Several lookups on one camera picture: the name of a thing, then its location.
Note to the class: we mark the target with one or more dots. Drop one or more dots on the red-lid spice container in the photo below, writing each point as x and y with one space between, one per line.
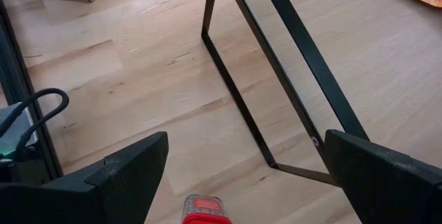
205 206

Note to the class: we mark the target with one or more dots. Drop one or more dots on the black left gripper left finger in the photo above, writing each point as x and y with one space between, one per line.
86 196

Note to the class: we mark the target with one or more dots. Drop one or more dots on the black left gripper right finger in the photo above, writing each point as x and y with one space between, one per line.
386 182

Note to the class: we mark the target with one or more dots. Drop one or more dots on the grey hub box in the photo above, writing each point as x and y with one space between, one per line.
14 137

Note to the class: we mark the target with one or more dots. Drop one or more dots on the black metal rig frame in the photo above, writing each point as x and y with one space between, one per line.
17 85

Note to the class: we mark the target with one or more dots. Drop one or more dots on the wooden shelf with black legs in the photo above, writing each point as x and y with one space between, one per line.
380 79

